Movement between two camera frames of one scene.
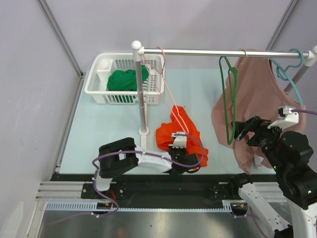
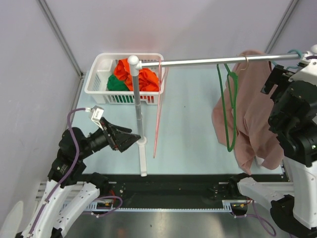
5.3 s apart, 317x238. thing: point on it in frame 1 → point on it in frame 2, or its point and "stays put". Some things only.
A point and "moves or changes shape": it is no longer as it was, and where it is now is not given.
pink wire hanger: (145, 59) → (162, 77)
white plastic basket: (112, 78) stays put
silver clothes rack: (138, 49) → (135, 64)
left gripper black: (182, 149) → (121, 141)
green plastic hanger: (234, 77) moves or changes shape
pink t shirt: (251, 98) stays put
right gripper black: (255, 123) → (279, 75)
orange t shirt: (182, 121) → (148, 80)
